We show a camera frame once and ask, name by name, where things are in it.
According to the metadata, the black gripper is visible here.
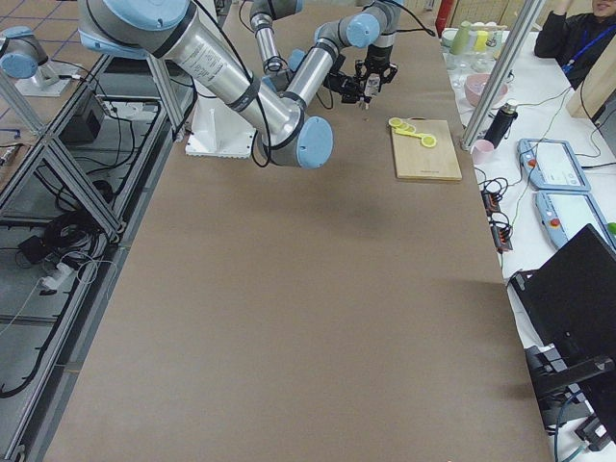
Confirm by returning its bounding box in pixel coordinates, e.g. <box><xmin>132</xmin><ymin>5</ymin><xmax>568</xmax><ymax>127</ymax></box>
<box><xmin>361</xmin><ymin>45</ymin><xmax>397</xmax><ymax>82</ymax></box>
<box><xmin>323</xmin><ymin>55</ymin><xmax>364</xmax><ymax>104</ymax></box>

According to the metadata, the steel jigger measuring cup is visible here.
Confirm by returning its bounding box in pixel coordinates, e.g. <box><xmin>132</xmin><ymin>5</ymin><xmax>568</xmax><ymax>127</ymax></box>
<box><xmin>358</xmin><ymin>96</ymin><xmax>369</xmax><ymax>111</ymax></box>

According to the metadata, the small clear glass cup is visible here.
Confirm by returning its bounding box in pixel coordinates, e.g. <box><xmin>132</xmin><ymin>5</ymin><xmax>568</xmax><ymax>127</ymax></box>
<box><xmin>364</xmin><ymin>75</ymin><xmax>380</xmax><ymax>98</ymax></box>

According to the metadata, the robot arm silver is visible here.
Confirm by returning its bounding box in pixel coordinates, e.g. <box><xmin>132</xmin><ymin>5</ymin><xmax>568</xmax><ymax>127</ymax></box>
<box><xmin>78</xmin><ymin>1</ymin><xmax>401</xmax><ymax>168</ymax></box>
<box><xmin>249</xmin><ymin>1</ymin><xmax>378</xmax><ymax>105</ymax></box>

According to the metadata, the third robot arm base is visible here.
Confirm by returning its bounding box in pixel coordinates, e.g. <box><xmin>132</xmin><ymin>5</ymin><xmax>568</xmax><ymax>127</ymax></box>
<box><xmin>1</xmin><ymin>26</ymin><xmax>68</xmax><ymax>97</ymax></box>

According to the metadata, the yellow cup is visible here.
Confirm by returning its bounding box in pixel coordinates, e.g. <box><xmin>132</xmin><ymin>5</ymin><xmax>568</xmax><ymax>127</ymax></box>
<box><xmin>474</xmin><ymin>30</ymin><xmax>490</xmax><ymax>53</ymax></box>

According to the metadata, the pink cup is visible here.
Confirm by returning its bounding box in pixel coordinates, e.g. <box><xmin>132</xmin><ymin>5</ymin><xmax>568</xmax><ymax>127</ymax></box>
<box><xmin>471</xmin><ymin>139</ymin><xmax>495</xmax><ymax>165</ymax></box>

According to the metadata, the lemon slice top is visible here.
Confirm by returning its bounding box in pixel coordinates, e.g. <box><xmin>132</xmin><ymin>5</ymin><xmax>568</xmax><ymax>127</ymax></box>
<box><xmin>388</xmin><ymin>117</ymin><xmax>402</xmax><ymax>128</ymax></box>

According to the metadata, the yellow plastic knife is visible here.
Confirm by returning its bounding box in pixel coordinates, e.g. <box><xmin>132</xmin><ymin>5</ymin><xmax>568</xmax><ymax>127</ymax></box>
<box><xmin>395</xmin><ymin>128</ymin><xmax>436</xmax><ymax>144</ymax></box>

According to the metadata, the green bottle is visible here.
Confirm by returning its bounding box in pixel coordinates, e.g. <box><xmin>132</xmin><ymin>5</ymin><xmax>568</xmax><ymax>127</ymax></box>
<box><xmin>449</xmin><ymin>20</ymin><xmax>472</xmax><ymax>56</ymax></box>

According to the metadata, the lemon slice front large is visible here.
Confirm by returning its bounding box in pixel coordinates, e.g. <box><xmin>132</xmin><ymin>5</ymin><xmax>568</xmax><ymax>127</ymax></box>
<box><xmin>421</xmin><ymin>137</ymin><xmax>437</xmax><ymax>148</ymax></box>

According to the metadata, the bamboo cutting board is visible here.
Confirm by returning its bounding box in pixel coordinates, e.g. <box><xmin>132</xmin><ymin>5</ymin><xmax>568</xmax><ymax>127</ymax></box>
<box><xmin>388</xmin><ymin>117</ymin><xmax>462</xmax><ymax>182</ymax></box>

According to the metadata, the pink bowl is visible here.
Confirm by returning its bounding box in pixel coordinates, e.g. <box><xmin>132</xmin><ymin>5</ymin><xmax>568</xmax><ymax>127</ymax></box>
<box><xmin>464</xmin><ymin>73</ymin><xmax>508</xmax><ymax>107</ymax></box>

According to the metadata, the black thermos bottle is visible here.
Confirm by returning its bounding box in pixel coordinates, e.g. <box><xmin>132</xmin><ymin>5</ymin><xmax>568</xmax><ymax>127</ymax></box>
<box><xmin>484</xmin><ymin>99</ymin><xmax>519</xmax><ymax>148</ymax></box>

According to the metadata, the upper teach pendant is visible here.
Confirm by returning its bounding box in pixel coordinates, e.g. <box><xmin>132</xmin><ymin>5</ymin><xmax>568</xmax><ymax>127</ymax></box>
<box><xmin>517</xmin><ymin>139</ymin><xmax>591</xmax><ymax>193</ymax></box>

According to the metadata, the teach pendant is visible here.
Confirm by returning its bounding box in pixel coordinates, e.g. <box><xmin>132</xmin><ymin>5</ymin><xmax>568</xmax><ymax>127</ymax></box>
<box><xmin>535</xmin><ymin>190</ymin><xmax>615</xmax><ymax>249</ymax></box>
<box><xmin>517</xmin><ymin>139</ymin><xmax>591</xmax><ymax>193</ymax></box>

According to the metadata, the person in black jacket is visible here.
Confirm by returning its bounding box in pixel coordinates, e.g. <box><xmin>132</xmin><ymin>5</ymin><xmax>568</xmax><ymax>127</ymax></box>
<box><xmin>533</xmin><ymin>0</ymin><xmax>615</xmax><ymax>90</ymax></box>

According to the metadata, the lower teach pendant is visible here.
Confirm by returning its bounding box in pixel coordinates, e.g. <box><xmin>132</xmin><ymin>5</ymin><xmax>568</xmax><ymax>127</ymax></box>
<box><xmin>535</xmin><ymin>190</ymin><xmax>615</xmax><ymax>249</ymax></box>

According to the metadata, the black laptop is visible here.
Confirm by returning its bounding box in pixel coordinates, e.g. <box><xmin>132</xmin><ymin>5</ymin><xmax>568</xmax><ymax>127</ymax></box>
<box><xmin>509</xmin><ymin>224</ymin><xmax>615</xmax><ymax>438</ymax></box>

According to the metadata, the aluminium frame post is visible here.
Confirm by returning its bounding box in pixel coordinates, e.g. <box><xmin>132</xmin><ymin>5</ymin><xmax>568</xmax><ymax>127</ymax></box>
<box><xmin>460</xmin><ymin>0</ymin><xmax>546</xmax><ymax>151</ymax></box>

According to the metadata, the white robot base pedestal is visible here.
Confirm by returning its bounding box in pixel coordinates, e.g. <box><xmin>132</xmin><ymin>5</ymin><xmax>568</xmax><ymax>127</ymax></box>
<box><xmin>186</xmin><ymin>81</ymin><xmax>255</xmax><ymax>159</ymax></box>

